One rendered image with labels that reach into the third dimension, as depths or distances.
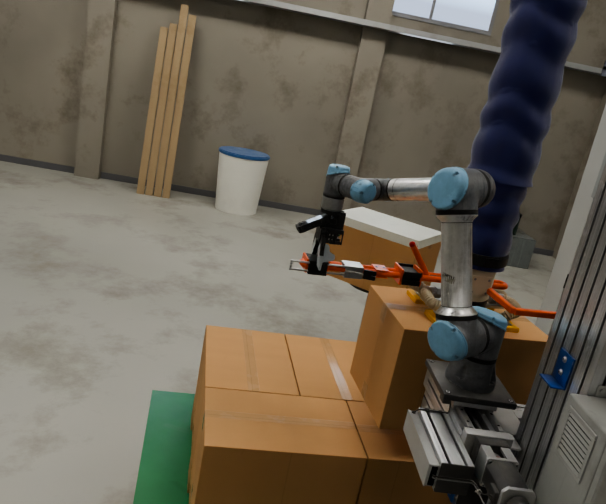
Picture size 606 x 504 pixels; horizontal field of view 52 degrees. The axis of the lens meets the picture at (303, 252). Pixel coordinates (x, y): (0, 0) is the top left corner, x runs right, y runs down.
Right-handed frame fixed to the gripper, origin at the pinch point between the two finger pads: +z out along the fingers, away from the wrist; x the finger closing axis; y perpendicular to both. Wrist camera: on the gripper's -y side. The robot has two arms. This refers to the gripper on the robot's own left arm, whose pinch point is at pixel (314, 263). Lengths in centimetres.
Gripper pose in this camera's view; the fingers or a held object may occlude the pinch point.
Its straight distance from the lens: 219.0
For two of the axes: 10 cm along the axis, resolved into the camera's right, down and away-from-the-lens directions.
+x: -2.0, -3.1, 9.3
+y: 9.6, 1.1, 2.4
